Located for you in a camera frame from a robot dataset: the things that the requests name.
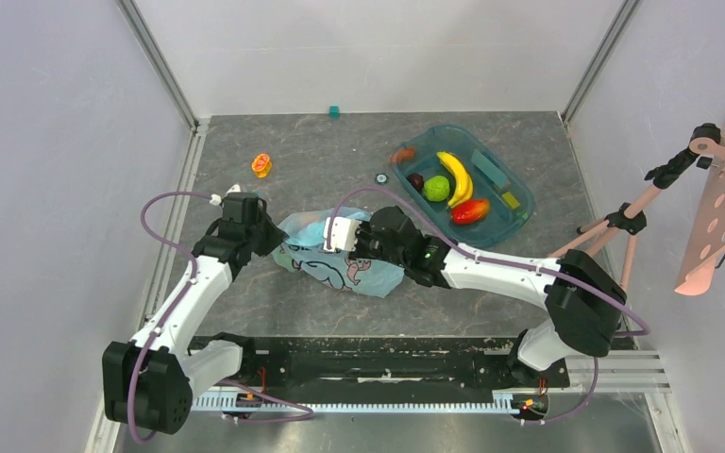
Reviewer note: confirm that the teal plastic bin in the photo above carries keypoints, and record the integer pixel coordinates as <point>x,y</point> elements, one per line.
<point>501,223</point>

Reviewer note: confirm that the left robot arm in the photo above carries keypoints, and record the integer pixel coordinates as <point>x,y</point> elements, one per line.
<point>151,381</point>

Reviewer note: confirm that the pink music stand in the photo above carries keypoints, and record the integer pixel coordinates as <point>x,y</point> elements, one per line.
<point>639,114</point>

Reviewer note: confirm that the red fake mango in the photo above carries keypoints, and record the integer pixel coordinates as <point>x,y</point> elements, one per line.
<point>470,212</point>

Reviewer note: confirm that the yellow fake banana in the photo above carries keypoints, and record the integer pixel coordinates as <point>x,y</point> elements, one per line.
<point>464,186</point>

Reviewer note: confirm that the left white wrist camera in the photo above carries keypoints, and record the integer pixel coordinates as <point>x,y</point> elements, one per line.
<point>228,191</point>

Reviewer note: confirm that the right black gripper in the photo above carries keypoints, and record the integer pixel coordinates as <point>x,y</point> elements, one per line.
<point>365,236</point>

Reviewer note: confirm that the light blue plastic bag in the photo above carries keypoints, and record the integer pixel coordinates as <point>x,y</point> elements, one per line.
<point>302,251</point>

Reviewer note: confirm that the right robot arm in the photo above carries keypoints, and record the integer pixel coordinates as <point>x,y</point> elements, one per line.
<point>582,301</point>

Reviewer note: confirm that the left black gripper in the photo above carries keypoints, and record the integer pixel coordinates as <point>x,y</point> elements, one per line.
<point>276,236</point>

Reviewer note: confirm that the yellow orange toy block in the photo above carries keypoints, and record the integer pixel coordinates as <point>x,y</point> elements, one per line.
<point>262,165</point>

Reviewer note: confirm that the teal rectangular block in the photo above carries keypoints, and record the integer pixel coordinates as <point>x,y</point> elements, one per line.
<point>490,170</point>

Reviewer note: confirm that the yellow small block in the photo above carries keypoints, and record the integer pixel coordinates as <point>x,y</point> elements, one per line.
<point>510,201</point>

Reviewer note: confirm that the green fake fruit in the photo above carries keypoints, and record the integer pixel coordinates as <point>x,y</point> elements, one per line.
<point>436,189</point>

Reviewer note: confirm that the white cable tray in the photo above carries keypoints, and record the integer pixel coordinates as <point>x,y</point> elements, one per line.
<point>230,400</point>

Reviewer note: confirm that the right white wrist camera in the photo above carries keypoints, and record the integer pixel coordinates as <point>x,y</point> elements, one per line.
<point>340,234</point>

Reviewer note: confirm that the orange curved toy piece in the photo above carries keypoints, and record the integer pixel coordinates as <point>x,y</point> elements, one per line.
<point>402,154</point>

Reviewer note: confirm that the dark brown fake fruit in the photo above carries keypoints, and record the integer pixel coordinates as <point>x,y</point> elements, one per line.
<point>416,181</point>

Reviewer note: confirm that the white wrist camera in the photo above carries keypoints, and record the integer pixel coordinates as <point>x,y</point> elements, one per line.
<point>228,191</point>
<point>340,234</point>

